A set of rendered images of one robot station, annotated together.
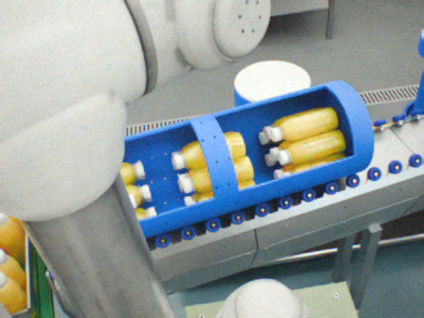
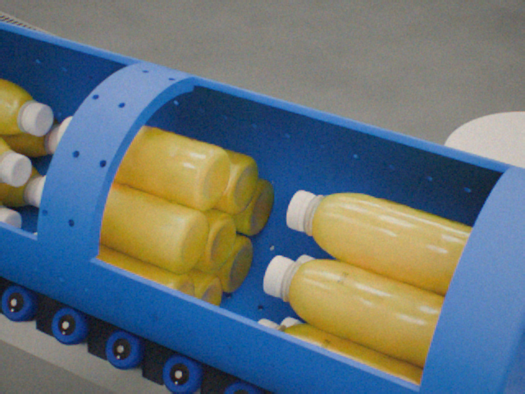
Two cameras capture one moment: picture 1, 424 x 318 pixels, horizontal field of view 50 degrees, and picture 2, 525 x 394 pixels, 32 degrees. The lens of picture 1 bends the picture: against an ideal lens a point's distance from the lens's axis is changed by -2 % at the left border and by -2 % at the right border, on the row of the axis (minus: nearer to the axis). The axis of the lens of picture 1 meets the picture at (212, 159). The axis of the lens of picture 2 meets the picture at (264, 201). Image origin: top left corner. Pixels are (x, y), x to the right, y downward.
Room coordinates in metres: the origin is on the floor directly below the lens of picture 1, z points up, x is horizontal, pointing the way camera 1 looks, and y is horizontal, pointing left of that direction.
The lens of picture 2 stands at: (0.40, -0.65, 1.67)
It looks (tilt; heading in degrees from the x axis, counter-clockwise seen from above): 35 degrees down; 41
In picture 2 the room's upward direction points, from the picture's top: 1 degrees clockwise
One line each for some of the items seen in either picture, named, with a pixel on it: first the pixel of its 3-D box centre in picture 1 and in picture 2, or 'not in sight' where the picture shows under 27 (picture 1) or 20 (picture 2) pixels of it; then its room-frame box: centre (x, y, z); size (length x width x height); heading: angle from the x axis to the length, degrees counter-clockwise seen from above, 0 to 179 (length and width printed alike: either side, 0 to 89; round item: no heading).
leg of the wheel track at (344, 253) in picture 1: (344, 247); not in sight; (1.14, -0.53, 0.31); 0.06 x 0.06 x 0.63; 13
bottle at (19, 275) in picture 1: (11, 277); not in sight; (0.71, 0.57, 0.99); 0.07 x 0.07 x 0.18
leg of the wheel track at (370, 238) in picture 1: (362, 273); not in sight; (1.00, -0.56, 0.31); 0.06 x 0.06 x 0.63; 13
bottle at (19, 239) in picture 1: (11, 238); not in sight; (0.85, 0.61, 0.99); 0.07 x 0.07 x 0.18
